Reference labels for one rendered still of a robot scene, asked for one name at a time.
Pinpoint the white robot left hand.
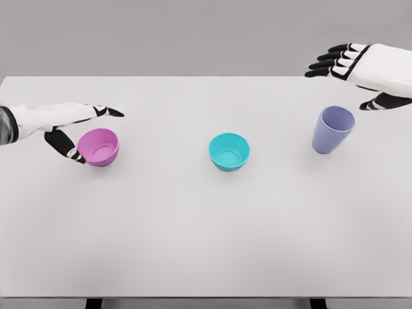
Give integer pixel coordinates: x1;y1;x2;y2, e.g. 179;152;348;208
41;102;126;165

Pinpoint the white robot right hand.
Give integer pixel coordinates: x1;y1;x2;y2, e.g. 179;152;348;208
304;42;412;112

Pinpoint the pink bowl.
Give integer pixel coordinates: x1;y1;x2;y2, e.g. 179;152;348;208
77;127;120;167

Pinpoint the lavender cup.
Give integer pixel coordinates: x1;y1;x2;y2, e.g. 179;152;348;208
311;106;356;156

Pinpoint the teal bowl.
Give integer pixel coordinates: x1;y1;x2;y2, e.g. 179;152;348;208
208;131;251;173

